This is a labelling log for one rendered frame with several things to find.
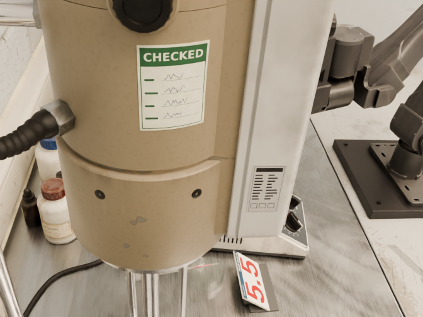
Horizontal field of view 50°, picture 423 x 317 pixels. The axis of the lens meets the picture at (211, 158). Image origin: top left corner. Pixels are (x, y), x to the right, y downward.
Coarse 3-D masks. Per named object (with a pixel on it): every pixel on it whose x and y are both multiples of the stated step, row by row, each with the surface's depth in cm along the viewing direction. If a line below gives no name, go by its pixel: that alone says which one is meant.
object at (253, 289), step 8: (240, 256) 73; (240, 264) 72; (248, 264) 73; (248, 272) 72; (256, 272) 74; (248, 280) 70; (256, 280) 72; (248, 288) 69; (256, 288) 70; (248, 296) 67; (256, 296) 69; (264, 304) 69
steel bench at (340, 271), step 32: (320, 160) 101; (320, 192) 92; (320, 224) 85; (352, 224) 86; (32, 256) 75; (64, 256) 75; (224, 256) 77; (256, 256) 78; (320, 256) 79; (352, 256) 79; (32, 288) 70; (64, 288) 70; (96, 288) 71; (160, 288) 71; (192, 288) 72; (224, 288) 72; (288, 288) 73; (320, 288) 73; (352, 288) 74; (384, 288) 74
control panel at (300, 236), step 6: (300, 204) 84; (288, 210) 80; (294, 210) 81; (300, 210) 83; (300, 216) 81; (288, 234) 75; (294, 234) 76; (300, 234) 77; (306, 234) 78; (300, 240) 76; (306, 240) 77
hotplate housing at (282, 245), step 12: (228, 240) 76; (240, 240) 75; (252, 240) 75; (264, 240) 75; (276, 240) 75; (288, 240) 75; (240, 252) 78; (252, 252) 77; (264, 252) 77; (276, 252) 77; (288, 252) 76; (300, 252) 76
